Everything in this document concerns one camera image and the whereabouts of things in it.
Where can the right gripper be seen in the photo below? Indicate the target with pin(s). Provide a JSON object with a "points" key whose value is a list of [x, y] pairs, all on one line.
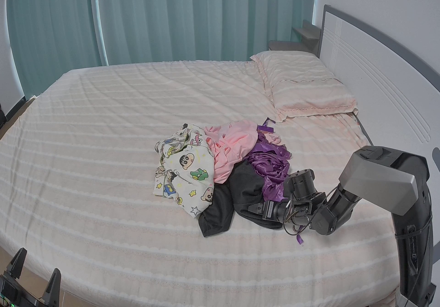
{"points": [[275, 211]]}

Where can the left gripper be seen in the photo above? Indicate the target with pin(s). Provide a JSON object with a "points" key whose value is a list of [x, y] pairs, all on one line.
{"points": [[17, 298]]}

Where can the black T-shirt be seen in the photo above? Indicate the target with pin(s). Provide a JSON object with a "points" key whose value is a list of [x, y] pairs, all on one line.
{"points": [[240, 182]]}

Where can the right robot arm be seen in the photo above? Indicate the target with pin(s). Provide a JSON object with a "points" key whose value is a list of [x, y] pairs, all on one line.
{"points": [[378, 175]]}

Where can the purple garment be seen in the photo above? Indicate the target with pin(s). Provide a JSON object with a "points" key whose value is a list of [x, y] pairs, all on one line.
{"points": [[271, 161]]}

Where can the pink garment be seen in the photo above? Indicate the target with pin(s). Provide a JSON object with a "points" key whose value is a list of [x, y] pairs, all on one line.
{"points": [[233, 147]]}

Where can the white printed pyjama top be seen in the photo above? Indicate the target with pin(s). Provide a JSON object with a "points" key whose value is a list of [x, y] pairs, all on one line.
{"points": [[185, 168]]}

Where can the pale pink pillow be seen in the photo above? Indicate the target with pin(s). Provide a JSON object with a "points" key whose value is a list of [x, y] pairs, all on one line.
{"points": [[302, 85]]}

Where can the black chest of drawers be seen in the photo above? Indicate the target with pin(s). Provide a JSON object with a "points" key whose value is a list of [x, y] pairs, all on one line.
{"points": [[2, 115]]}

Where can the grey bedside table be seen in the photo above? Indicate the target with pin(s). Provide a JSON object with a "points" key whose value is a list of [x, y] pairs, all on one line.
{"points": [[292, 47]]}

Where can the bed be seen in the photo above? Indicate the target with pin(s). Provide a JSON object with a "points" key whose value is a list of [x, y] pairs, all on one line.
{"points": [[103, 109]]}

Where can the blue-green curtain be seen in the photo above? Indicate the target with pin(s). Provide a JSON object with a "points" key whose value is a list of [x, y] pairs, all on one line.
{"points": [[51, 17], [206, 6]]}

